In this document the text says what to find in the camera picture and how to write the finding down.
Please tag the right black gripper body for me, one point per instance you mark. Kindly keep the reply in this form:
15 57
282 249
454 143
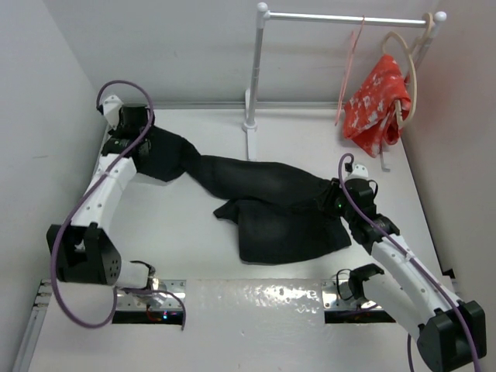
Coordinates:
335 198

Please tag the black trousers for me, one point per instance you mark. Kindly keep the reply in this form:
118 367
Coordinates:
279 209

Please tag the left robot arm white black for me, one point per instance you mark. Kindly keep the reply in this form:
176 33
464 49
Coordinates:
86 253

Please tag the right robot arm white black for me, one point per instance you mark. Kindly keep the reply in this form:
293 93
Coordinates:
449 332

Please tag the wooden hanger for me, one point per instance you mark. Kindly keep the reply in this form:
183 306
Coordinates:
410 78

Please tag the red patterned cloth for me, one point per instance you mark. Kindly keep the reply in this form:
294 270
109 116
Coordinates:
370 115

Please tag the white clothes rack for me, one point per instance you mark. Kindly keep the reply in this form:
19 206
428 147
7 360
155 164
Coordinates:
264 15

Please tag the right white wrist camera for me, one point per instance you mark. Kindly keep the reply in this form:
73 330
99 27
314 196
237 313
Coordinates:
356 170

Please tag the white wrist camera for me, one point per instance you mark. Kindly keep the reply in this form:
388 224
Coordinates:
110 108
356 170

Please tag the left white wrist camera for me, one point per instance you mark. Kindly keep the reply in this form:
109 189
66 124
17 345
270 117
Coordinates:
110 108

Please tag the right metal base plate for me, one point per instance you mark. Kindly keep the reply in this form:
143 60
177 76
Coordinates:
335 294

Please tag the metal base plate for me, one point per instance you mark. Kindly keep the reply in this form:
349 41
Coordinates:
335 294
160 300

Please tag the pink wire hanger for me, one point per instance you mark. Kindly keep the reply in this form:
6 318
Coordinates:
354 37

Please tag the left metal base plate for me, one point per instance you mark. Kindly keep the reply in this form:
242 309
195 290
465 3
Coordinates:
160 300

